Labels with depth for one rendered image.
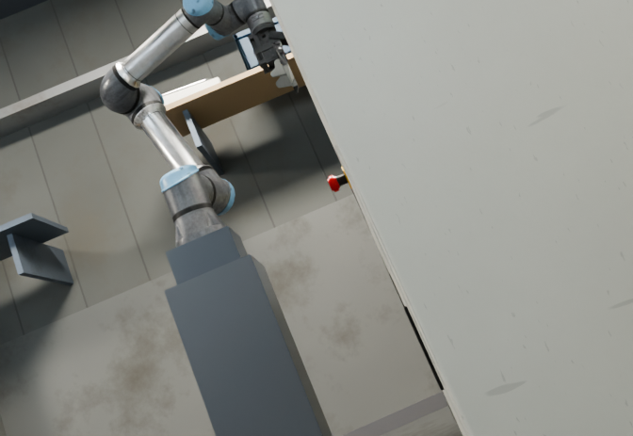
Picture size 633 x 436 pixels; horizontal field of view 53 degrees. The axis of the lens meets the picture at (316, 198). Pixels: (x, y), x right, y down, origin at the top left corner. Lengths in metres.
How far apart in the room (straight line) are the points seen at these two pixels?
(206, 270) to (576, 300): 1.16
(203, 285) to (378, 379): 2.15
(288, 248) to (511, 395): 3.11
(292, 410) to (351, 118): 1.03
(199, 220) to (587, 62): 1.21
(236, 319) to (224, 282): 0.10
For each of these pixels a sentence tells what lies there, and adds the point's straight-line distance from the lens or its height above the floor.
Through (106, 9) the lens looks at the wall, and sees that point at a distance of 4.56.
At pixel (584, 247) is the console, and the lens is 0.69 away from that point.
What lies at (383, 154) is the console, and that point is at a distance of 0.69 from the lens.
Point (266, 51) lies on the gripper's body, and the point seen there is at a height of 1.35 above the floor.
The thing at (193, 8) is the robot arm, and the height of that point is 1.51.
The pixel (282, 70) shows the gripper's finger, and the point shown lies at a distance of 1.85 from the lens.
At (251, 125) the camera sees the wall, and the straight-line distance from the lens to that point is 3.95.
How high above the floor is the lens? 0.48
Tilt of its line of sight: 14 degrees up
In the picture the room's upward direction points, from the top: 24 degrees counter-clockwise
